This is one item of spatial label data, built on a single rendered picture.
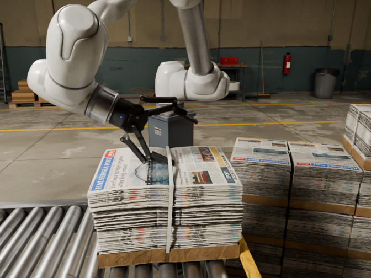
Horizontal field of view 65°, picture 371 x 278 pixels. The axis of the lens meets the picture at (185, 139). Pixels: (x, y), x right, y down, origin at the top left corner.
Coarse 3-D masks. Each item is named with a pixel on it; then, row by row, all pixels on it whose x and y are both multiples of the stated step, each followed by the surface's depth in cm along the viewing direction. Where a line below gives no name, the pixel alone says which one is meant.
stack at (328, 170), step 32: (256, 160) 139; (288, 160) 139; (320, 160) 139; (352, 160) 139; (256, 192) 142; (288, 192) 138; (320, 192) 134; (352, 192) 131; (256, 224) 147; (288, 224) 142; (320, 224) 139; (352, 224) 136; (256, 256) 154; (288, 256) 148; (320, 256) 144
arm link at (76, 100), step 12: (36, 72) 67; (48, 72) 65; (36, 84) 68; (48, 84) 66; (96, 84) 72; (48, 96) 69; (60, 96) 68; (72, 96) 67; (84, 96) 69; (72, 108) 71; (84, 108) 71
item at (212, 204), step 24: (192, 168) 80; (216, 168) 80; (192, 192) 70; (216, 192) 71; (240, 192) 72; (192, 216) 73; (216, 216) 74; (240, 216) 74; (192, 240) 76; (216, 240) 76
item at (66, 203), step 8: (40, 200) 109; (48, 200) 109; (56, 200) 109; (64, 200) 109; (72, 200) 109; (80, 200) 109; (0, 208) 103; (8, 208) 103; (24, 208) 104; (32, 208) 104; (48, 208) 105; (64, 208) 106; (64, 216) 107; (40, 224) 107
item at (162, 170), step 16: (176, 160) 86; (160, 176) 75; (176, 176) 75; (160, 192) 70; (176, 192) 70; (160, 208) 71; (176, 208) 72; (160, 224) 73; (176, 224) 73; (160, 240) 75; (176, 240) 75
